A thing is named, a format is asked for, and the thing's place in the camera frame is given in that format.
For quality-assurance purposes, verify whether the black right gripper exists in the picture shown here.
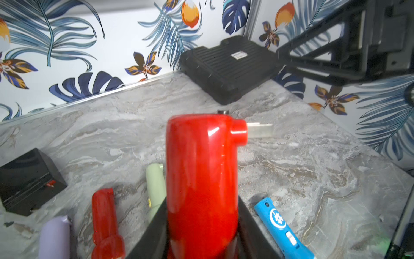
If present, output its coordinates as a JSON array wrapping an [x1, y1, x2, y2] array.
[[276, 1, 414, 86]]

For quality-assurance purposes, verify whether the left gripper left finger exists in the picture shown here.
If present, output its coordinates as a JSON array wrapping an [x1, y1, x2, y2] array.
[[126, 198, 168, 259]]

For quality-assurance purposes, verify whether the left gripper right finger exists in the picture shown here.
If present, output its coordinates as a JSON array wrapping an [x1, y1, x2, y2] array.
[[237, 196, 282, 259]]

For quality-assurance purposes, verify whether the green flashlight back row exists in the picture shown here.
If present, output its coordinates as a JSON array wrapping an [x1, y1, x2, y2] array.
[[146, 163, 167, 222]]

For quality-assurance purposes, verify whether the purple flashlight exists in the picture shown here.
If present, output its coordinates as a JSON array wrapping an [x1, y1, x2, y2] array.
[[38, 215, 71, 259]]

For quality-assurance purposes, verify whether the red flashlight front row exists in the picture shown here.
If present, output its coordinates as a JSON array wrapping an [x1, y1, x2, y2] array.
[[165, 109, 274, 259]]

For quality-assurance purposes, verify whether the blue flashlight front right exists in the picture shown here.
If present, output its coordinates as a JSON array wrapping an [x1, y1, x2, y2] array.
[[254, 197, 316, 259]]

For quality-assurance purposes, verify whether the large black tool case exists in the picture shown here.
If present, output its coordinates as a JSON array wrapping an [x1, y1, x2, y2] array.
[[180, 36, 281, 105]]

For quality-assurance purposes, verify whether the small black box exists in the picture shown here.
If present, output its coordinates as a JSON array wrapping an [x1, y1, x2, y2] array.
[[1, 148, 67, 216]]

